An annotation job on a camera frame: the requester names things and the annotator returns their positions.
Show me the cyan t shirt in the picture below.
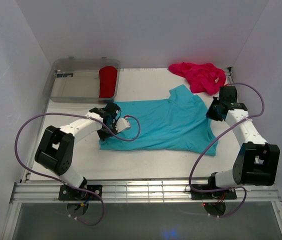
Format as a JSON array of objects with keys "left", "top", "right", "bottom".
[{"left": 100, "top": 84, "right": 216, "bottom": 154}]

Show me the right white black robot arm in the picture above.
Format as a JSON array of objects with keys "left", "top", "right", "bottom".
[{"left": 206, "top": 85, "right": 280, "bottom": 199}]

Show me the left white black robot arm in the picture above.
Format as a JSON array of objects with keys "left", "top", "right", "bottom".
[{"left": 34, "top": 103, "right": 121, "bottom": 200}]

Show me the magenta t shirt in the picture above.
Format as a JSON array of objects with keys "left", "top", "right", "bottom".
[{"left": 168, "top": 62, "right": 226, "bottom": 96}]

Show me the rolled red t shirt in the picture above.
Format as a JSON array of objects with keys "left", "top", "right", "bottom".
[{"left": 99, "top": 66, "right": 118, "bottom": 98}]

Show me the clear plastic bin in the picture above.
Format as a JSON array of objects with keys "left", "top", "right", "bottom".
[{"left": 43, "top": 57, "right": 121, "bottom": 104}]

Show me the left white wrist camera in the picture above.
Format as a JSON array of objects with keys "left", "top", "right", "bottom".
[{"left": 115, "top": 117, "right": 131, "bottom": 133}]

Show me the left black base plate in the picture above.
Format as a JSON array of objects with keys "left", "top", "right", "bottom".
[{"left": 58, "top": 184, "right": 103, "bottom": 202}]

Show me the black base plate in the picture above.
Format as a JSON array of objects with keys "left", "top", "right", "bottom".
[
  {"left": 58, "top": 184, "right": 103, "bottom": 202},
  {"left": 190, "top": 190, "right": 237, "bottom": 200}
]

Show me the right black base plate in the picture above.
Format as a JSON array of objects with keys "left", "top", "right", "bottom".
[{"left": 190, "top": 190, "right": 237, "bottom": 200}]

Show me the aluminium frame rail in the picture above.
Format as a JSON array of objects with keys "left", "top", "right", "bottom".
[{"left": 10, "top": 178, "right": 279, "bottom": 204}]

